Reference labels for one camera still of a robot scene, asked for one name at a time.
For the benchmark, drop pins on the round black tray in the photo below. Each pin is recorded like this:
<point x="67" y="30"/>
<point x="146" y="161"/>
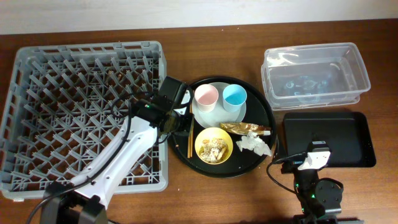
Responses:
<point x="258" y="111"/>

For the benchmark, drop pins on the black rectangular tray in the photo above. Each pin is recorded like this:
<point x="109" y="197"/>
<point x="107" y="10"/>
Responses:
<point x="346" y="134"/>

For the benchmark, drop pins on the blue cup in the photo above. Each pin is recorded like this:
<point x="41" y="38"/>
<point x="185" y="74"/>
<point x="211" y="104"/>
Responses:
<point x="234" y="96"/>

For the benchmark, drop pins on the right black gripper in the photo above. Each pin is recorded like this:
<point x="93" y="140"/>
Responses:
<point x="294" y="166"/>

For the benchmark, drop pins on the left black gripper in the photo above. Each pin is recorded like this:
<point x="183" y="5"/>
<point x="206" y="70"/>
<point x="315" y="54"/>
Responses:
<point x="185" y="123"/>

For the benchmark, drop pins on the grey dishwasher rack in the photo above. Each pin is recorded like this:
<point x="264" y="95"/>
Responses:
<point x="60" y="110"/>

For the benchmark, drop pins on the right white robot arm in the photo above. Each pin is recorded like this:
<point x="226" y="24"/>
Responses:
<point x="320" y="199"/>

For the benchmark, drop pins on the yellow bowl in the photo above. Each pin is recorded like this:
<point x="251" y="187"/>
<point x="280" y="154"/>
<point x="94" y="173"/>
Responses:
<point x="210" y="133"/>

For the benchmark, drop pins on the white napkin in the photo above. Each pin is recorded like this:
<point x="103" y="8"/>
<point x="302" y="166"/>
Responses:
<point x="254" y="143"/>

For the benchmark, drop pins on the food scraps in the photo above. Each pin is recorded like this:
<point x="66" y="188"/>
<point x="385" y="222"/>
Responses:
<point x="213" y="150"/>

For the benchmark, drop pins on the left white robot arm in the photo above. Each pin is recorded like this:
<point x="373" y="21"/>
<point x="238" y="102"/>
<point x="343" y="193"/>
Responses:
<point x="151" y="118"/>

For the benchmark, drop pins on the clear plastic bin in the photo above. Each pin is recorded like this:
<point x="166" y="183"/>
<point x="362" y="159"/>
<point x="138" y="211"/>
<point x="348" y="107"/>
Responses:
<point x="314" y="76"/>

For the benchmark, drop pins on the grey round plate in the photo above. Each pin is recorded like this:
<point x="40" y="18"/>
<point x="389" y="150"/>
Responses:
<point x="218" y="114"/>

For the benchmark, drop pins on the pink cup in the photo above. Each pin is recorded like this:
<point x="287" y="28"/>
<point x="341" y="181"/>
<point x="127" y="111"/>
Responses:
<point x="206" y="96"/>

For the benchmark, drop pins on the gold foil wrapper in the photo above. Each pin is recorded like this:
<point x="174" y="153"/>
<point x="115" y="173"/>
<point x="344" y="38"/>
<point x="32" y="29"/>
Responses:
<point x="242" y="128"/>

